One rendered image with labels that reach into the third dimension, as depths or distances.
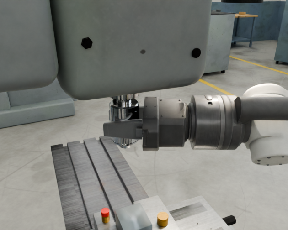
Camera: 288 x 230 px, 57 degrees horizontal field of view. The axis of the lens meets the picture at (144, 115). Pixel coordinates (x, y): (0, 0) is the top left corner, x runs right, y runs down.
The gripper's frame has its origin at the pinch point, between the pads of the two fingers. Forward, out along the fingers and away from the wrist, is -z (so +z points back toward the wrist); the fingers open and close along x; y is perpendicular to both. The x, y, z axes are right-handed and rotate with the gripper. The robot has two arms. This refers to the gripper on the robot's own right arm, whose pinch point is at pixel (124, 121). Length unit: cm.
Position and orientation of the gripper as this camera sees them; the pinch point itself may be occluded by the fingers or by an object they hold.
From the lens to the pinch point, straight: 43.8
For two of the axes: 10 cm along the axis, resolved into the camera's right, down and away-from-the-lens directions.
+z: 10.0, 0.1, -0.4
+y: 0.1, 9.1, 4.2
